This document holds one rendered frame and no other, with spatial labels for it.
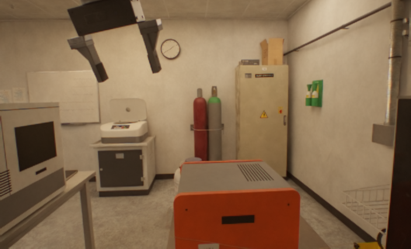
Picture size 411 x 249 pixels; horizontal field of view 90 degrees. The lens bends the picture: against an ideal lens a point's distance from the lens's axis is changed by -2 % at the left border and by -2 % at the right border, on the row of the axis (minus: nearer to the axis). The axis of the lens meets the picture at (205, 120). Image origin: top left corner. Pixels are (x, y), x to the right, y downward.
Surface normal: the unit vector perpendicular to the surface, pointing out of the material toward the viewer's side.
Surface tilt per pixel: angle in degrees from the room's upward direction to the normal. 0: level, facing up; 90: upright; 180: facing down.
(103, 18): 114
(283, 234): 90
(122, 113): 105
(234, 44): 90
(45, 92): 90
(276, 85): 90
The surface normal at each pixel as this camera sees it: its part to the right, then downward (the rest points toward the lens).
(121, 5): -0.09, 0.50
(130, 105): 0.06, 0.36
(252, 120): 0.05, 0.11
